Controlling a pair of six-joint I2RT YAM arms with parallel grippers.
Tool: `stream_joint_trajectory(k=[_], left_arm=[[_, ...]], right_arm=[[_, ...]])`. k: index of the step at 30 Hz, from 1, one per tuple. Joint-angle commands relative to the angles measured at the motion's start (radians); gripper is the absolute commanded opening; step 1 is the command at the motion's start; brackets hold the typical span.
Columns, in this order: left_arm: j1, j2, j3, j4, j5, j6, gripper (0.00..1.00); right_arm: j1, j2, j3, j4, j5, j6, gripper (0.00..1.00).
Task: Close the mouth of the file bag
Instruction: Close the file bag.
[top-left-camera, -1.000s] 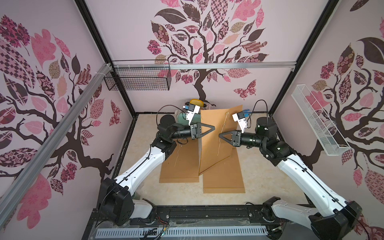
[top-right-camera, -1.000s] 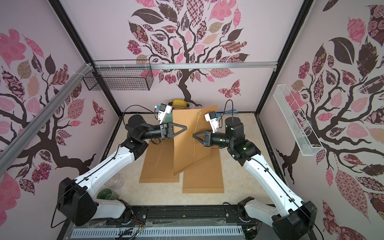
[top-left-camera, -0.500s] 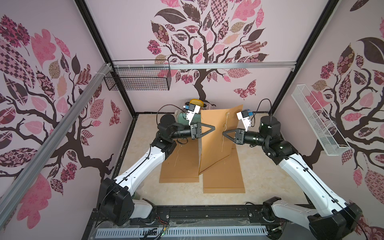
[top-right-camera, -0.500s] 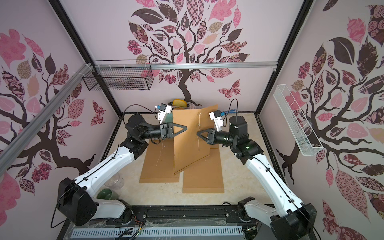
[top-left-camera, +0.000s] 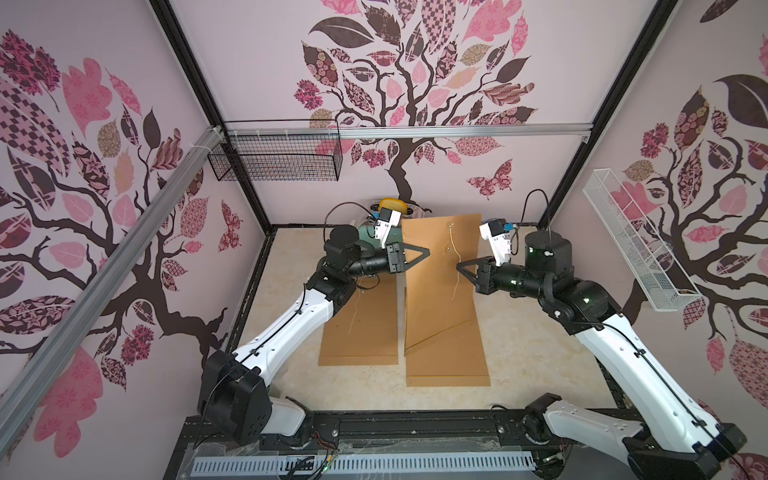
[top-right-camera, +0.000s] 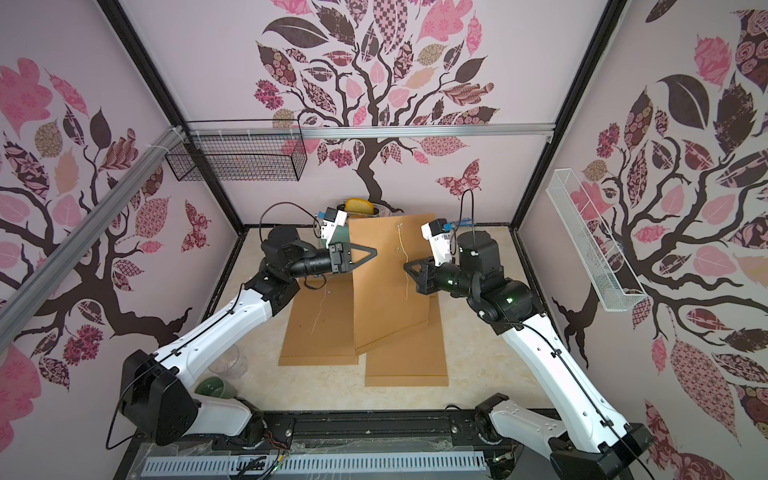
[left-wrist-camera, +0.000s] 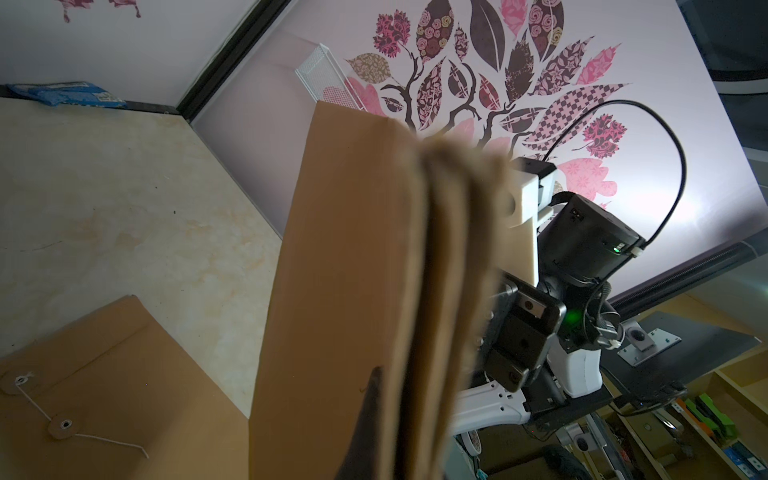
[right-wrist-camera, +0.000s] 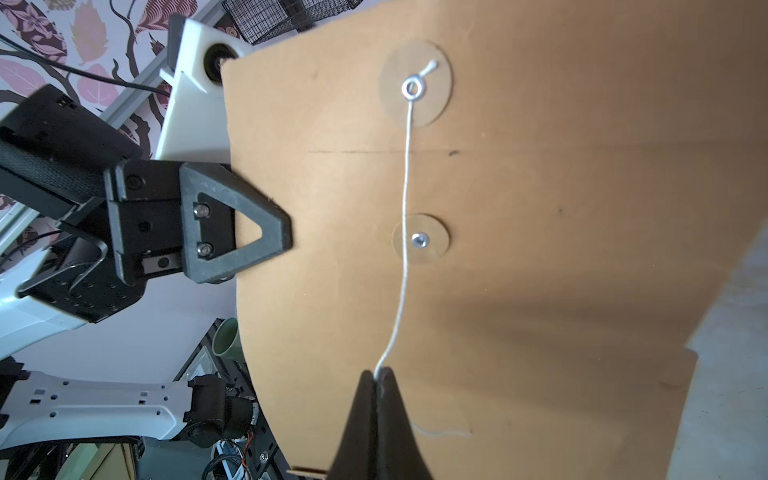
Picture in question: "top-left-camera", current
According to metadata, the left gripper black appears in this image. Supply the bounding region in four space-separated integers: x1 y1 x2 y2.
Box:
344 241 427 278

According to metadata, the brown file bag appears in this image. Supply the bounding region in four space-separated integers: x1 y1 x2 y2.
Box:
400 213 483 355
318 274 398 367
404 299 491 387

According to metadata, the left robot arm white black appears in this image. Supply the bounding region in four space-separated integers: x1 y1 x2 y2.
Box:
198 225 430 445

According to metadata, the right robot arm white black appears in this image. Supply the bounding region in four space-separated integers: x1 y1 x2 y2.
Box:
457 219 747 479

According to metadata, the mint green toaster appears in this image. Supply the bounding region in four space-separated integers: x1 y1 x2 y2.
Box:
358 211 398 249

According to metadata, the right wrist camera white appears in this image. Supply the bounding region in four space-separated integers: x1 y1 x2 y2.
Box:
479 218 515 267

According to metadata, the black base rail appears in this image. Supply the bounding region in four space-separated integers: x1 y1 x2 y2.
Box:
163 410 685 480

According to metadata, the white wire shelf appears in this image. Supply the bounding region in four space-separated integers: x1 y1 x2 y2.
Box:
583 168 704 312

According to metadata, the black wire basket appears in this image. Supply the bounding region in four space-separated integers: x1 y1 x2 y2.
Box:
208 119 343 182

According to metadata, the aluminium rail back wall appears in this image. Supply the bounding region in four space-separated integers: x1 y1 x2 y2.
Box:
228 123 593 140

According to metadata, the aluminium rail wall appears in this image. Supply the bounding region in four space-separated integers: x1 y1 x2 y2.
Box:
1 126 223 455
228 123 593 140

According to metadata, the white slotted cable duct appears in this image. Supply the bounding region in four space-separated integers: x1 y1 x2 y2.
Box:
187 451 536 479

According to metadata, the aluminium rail left wall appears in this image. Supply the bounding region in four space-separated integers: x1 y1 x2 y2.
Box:
1 126 223 455

